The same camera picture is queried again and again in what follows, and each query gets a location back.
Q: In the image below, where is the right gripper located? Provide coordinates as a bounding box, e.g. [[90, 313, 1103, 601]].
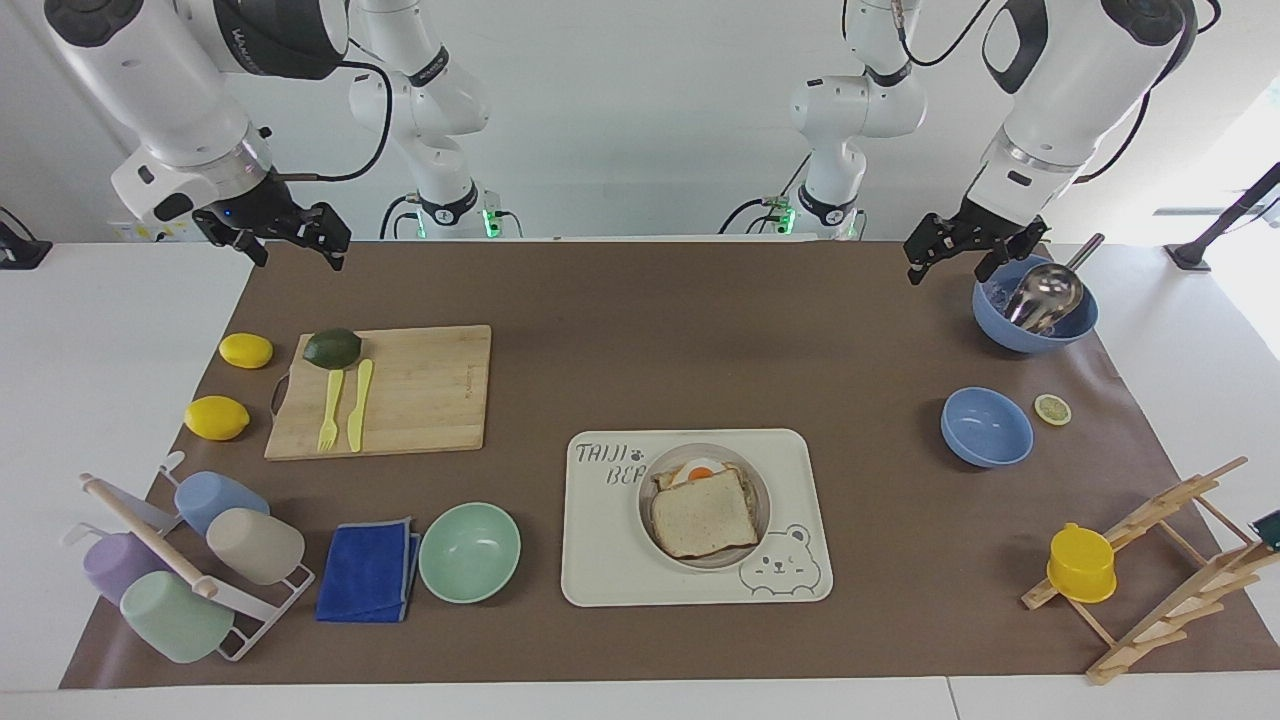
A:
[[192, 171, 353, 273]]

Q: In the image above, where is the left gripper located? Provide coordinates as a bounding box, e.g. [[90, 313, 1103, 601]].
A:
[[903, 194, 1050, 287]]

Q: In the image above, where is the wooden drying rack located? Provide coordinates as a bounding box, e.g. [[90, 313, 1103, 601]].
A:
[[1020, 456, 1280, 687]]

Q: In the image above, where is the silver metal ladle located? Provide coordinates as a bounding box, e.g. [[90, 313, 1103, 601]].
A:
[[1003, 232, 1107, 336]]

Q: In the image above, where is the yellow plastic fork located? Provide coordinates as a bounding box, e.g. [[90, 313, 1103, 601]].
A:
[[317, 368, 346, 454]]

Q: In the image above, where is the yellow cup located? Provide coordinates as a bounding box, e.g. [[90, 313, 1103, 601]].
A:
[[1046, 522, 1118, 605]]

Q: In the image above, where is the green cup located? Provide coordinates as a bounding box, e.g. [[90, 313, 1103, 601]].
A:
[[119, 570, 237, 665]]

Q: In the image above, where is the yellow lemon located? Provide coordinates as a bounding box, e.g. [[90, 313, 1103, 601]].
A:
[[218, 332, 275, 370], [183, 395, 252, 442]]

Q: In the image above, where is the white cup rack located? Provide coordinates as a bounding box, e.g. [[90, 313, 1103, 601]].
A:
[[62, 450, 317, 664]]

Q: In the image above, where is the grey round plate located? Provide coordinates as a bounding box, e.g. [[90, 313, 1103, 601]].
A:
[[637, 442, 773, 573]]

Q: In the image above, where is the green avocado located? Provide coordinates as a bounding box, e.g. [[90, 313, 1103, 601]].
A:
[[302, 327, 364, 371]]

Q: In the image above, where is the yellow plastic knife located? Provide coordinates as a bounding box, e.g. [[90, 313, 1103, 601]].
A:
[[346, 358, 375, 454]]

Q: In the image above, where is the wooden cutting board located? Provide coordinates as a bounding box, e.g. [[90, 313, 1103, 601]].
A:
[[263, 324, 493, 462]]

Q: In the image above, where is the blue folded cloth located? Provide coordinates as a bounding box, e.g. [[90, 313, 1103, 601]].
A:
[[315, 516, 424, 625]]

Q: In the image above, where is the green bowl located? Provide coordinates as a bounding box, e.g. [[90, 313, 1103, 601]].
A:
[[418, 501, 523, 605]]

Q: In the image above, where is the blue bowl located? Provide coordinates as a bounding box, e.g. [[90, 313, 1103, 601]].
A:
[[939, 386, 1036, 470], [972, 280, 1100, 355]]

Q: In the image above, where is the beige cup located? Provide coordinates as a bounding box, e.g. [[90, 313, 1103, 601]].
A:
[[205, 507, 307, 587]]

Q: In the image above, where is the cream tray with bear print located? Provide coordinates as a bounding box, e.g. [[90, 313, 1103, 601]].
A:
[[560, 428, 835, 609]]

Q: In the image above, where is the blue cup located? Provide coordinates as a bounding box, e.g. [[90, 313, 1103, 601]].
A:
[[173, 470, 272, 538]]

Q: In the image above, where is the toasted bread slice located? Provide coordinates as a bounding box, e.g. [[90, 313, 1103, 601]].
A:
[[649, 469, 761, 561]]

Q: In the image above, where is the purple cup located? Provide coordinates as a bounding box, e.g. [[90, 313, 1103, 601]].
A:
[[81, 531, 161, 607]]

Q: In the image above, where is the black stand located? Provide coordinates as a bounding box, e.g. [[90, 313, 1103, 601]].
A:
[[1164, 160, 1280, 273], [0, 205, 54, 271]]

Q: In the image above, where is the fried egg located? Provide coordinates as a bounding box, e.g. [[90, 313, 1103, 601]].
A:
[[668, 456, 733, 489]]

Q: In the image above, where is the black cable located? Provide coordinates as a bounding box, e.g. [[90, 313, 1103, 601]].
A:
[[718, 150, 813, 237], [378, 192, 425, 242], [1072, 0, 1223, 186], [272, 58, 394, 185]]

